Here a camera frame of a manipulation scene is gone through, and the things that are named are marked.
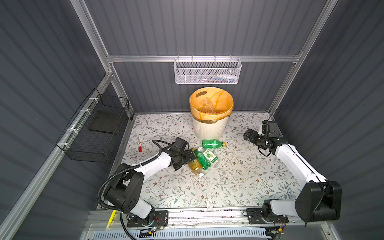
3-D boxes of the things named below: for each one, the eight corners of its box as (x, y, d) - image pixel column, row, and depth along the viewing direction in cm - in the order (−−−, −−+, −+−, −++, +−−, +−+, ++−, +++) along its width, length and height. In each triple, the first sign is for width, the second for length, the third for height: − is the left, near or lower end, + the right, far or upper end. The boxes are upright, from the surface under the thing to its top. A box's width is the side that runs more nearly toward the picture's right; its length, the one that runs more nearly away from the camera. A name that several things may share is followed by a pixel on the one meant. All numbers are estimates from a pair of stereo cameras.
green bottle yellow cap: (201, 149, 101) (202, 145, 97) (201, 143, 105) (202, 138, 100) (224, 149, 101) (226, 145, 97) (224, 143, 105) (225, 138, 100)
